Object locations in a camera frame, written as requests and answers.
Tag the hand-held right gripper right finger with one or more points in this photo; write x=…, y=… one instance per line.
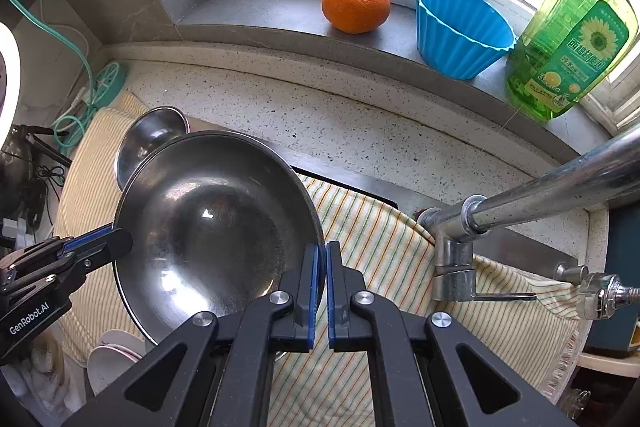
x=332, y=292

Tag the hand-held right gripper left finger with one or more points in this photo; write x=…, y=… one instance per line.
x=312, y=292

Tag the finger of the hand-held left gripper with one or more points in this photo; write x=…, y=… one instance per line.
x=87, y=239
x=110, y=247

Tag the stainless steel bowl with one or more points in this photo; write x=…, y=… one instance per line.
x=210, y=227

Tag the person's left hand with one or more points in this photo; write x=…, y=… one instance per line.
x=40, y=377

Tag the yellow striped cloth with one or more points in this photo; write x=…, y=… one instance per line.
x=400, y=257

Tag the pink floral deep plate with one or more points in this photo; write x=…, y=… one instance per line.
x=117, y=338

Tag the black tripod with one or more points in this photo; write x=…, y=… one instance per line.
x=40, y=147

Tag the small white bowl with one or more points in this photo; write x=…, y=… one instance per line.
x=112, y=372

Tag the red bowl steel inside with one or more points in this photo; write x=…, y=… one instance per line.
x=147, y=142

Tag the teal power strip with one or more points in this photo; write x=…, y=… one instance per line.
x=111, y=82

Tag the chrome faucet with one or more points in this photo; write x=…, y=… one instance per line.
x=550, y=187

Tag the blue fluted silicone cup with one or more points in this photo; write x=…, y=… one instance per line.
x=460, y=37

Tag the orange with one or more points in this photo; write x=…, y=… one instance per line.
x=356, y=4

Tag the dark blue box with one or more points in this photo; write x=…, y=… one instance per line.
x=620, y=237

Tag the green detergent bottle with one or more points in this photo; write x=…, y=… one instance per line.
x=565, y=52

